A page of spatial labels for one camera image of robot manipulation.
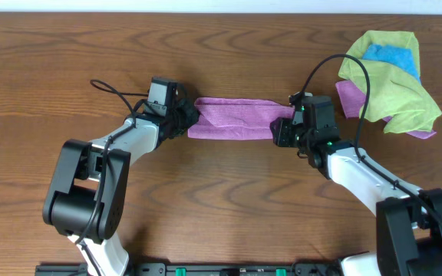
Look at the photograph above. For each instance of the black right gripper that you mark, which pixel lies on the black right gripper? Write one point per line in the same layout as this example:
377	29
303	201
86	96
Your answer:
280	134

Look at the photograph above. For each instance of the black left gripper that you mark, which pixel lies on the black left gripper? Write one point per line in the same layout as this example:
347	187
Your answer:
192	116

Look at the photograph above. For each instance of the purple microfibre cloth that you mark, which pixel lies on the purple microfibre cloth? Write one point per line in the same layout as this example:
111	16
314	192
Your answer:
236	119

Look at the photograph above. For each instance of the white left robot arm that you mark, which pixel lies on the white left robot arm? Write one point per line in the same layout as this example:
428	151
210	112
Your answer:
86	196

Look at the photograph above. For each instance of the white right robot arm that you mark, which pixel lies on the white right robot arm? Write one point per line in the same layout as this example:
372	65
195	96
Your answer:
408	218

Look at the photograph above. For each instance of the green microfibre cloth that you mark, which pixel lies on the green microfibre cloth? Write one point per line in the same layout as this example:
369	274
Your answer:
396	97

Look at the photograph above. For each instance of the blue microfibre cloth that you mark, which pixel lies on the blue microfibre cloth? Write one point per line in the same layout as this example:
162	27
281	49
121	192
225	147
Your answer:
400	57

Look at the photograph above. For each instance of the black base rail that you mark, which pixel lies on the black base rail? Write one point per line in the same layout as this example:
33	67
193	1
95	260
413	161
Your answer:
295	269

